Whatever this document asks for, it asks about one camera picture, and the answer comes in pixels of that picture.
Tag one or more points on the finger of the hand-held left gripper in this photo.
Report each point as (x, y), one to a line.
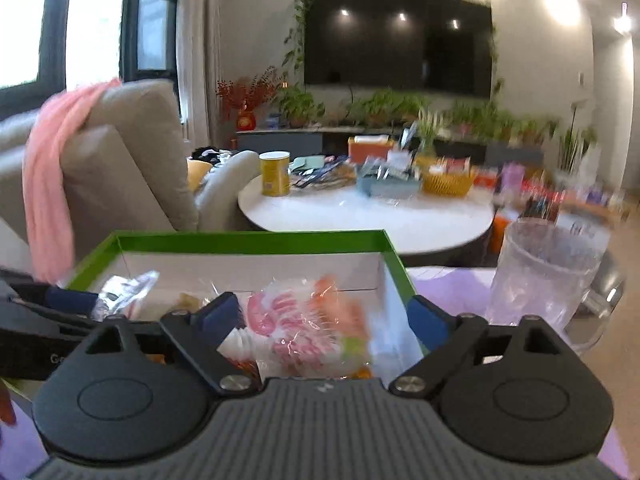
(75, 302)
(55, 321)

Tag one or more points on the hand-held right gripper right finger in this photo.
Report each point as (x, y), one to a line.
(425, 318)

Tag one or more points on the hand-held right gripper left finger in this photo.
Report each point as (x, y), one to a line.
(225, 310)

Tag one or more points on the crinkled clear snack packet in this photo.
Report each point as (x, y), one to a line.
(125, 292)

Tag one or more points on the green cardboard box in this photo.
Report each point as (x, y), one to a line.
(240, 242)

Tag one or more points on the pink white striped snack packet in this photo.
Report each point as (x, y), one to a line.
(305, 325)

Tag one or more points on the purple printed tablecloth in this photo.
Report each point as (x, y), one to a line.
(450, 290)

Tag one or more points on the small orange snack packet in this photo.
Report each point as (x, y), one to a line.
(6, 402)

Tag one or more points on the pink cloth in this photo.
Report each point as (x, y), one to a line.
(47, 185)

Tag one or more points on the clear plastic cup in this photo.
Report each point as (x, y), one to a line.
(540, 280)

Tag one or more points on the round white coffee table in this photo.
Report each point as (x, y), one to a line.
(350, 220)

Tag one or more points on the white chair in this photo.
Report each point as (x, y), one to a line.
(227, 185)

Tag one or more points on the blue tray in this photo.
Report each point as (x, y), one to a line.
(387, 186)

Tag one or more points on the orange woven basket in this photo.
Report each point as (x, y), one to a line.
(447, 182)

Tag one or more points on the yellow cushion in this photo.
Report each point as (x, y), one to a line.
(199, 175)

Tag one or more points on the beige recliner armchair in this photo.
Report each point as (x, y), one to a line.
(125, 170)

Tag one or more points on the yellow canister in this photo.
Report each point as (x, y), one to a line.
(275, 175)

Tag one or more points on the pink box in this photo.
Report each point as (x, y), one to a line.
(512, 177)

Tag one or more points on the pile of colourful packets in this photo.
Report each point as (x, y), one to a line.
(325, 172)

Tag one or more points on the orange tissue box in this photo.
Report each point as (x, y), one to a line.
(369, 151)

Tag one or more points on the dark television cabinet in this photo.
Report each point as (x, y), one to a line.
(290, 139)

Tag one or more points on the grass plant in vase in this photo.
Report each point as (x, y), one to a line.
(430, 132)

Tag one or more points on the row of leafy potted plants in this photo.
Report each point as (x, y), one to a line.
(495, 122)

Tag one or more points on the row of green potted plants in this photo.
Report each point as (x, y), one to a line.
(385, 107)

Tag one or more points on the small green potted plant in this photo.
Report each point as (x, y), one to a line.
(299, 105)

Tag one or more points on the red flower plant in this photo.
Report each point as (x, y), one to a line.
(247, 92)

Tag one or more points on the tall broad-leaf potted plant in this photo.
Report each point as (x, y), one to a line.
(577, 140)

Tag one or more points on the grey curtain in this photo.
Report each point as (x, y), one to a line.
(197, 50)

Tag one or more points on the hanging vine plant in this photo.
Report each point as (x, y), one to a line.
(297, 20)
(495, 60)

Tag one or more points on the black framed window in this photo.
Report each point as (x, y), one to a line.
(90, 20)

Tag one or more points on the wall television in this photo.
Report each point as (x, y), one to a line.
(400, 40)

